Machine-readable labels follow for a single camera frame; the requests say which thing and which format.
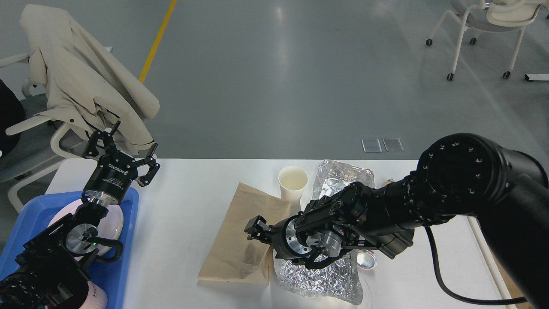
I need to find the pink plate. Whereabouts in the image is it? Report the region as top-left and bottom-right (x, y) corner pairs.
(48, 199), (124, 256)

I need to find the clear floor plate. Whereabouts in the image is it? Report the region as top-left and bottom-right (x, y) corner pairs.
(361, 138), (383, 153)
(383, 137), (404, 152)

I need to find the white table leg base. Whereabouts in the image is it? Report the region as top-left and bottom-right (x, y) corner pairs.
(524, 73), (549, 82)

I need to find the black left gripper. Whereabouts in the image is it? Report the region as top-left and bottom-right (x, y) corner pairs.
(81, 121), (160, 206)

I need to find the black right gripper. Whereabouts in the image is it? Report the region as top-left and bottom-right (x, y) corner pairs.
(244, 215), (313, 260)

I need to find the red foil wrapped glass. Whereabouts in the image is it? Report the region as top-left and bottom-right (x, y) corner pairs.
(356, 250), (377, 270)

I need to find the clear floor plate right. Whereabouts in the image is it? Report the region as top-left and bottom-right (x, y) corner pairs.
(383, 137), (404, 152)

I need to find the white paper cup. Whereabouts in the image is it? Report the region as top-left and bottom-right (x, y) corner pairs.
(278, 166), (308, 202)

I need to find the beige jacket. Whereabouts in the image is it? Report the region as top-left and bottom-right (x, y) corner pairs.
(20, 4), (160, 155)

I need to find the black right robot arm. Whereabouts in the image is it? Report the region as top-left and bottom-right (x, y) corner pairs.
(244, 133), (549, 309)

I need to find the person in dark clothes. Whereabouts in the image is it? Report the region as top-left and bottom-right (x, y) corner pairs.
(0, 80), (25, 157)

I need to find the blue plastic tray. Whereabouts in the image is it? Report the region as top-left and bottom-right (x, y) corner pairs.
(0, 188), (139, 309)

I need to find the crumpled brown paper ball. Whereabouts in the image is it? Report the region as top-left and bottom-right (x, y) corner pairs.
(380, 179), (395, 187)

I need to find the aluminium foil tray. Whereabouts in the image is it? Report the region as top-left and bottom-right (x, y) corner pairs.
(311, 160), (376, 200)

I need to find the white chair with castors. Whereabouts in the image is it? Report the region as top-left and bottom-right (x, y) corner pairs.
(425, 0), (548, 82)

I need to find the clear floor plate left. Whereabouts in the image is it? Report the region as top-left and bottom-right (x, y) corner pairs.
(361, 138), (383, 153)

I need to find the cream plastic bin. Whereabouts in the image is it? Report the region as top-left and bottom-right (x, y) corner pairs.
(466, 216), (523, 299)

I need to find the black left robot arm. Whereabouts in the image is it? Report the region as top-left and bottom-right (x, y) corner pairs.
(1, 121), (160, 309)

